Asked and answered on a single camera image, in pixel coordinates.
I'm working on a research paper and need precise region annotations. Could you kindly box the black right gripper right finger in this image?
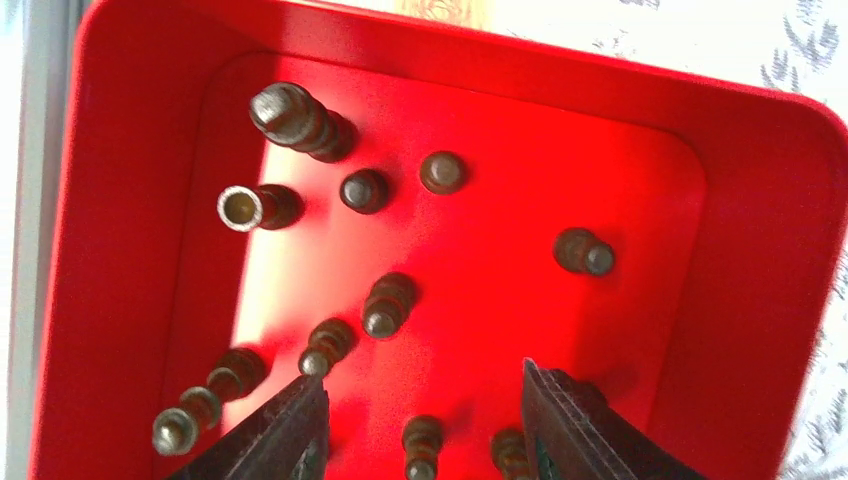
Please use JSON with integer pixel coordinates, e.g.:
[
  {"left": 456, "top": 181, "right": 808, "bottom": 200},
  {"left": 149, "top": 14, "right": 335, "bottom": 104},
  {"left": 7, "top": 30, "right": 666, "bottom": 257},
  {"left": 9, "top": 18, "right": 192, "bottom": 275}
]
[{"left": 521, "top": 358, "right": 704, "bottom": 479}]

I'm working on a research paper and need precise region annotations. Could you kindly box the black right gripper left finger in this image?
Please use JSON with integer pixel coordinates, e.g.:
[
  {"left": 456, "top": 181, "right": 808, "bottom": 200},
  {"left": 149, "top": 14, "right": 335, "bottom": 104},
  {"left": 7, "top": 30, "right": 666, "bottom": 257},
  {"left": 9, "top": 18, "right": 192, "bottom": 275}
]
[{"left": 170, "top": 375, "right": 330, "bottom": 480}]

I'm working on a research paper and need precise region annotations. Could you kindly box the dark chess pawn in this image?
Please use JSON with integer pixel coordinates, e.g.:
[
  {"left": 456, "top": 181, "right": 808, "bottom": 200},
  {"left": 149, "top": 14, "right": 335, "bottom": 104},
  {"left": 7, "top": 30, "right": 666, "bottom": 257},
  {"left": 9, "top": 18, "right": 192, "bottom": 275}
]
[
  {"left": 553, "top": 227, "right": 615, "bottom": 276},
  {"left": 419, "top": 151, "right": 469, "bottom": 195},
  {"left": 339, "top": 169, "right": 390, "bottom": 215},
  {"left": 298, "top": 318, "right": 357, "bottom": 378},
  {"left": 362, "top": 272, "right": 418, "bottom": 340},
  {"left": 402, "top": 415, "right": 444, "bottom": 480}
]

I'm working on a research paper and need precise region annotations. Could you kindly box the dark king chess piece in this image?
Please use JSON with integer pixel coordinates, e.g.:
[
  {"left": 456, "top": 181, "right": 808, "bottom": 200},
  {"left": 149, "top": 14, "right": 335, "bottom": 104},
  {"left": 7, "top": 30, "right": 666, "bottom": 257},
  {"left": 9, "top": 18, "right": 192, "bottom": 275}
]
[{"left": 249, "top": 82, "right": 357, "bottom": 163}]

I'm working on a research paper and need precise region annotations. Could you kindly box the red plastic tray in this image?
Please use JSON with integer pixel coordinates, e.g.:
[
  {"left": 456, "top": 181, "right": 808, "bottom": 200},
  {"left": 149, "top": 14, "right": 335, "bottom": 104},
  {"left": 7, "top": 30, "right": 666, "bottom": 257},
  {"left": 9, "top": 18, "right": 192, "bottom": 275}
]
[{"left": 29, "top": 1, "right": 847, "bottom": 479}]

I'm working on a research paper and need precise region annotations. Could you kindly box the floral patterned table mat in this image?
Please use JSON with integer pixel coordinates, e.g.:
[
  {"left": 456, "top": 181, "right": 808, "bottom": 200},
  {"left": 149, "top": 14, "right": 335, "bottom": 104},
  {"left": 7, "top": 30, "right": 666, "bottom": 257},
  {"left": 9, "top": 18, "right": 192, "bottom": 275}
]
[{"left": 331, "top": 0, "right": 848, "bottom": 480}]

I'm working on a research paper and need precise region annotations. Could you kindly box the aluminium frame rail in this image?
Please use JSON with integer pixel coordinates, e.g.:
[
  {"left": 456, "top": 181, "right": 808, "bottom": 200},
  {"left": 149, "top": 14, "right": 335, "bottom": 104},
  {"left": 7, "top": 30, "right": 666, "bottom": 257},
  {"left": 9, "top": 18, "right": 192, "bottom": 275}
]
[{"left": 1, "top": 1, "right": 89, "bottom": 479}]

